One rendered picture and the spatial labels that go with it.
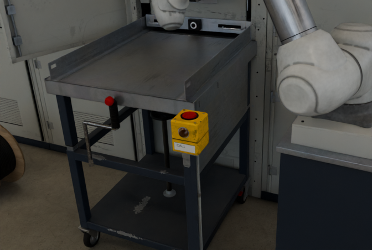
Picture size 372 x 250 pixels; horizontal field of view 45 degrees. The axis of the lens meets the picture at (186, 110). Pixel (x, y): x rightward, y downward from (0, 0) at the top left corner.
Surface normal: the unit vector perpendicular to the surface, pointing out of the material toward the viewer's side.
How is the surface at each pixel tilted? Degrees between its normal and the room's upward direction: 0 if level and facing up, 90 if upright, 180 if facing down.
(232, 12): 90
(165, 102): 90
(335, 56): 56
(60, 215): 0
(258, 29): 90
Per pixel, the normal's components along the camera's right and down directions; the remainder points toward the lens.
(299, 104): -0.65, 0.42
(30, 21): 0.65, 0.30
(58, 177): -0.04, -0.90
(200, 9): -0.42, 0.41
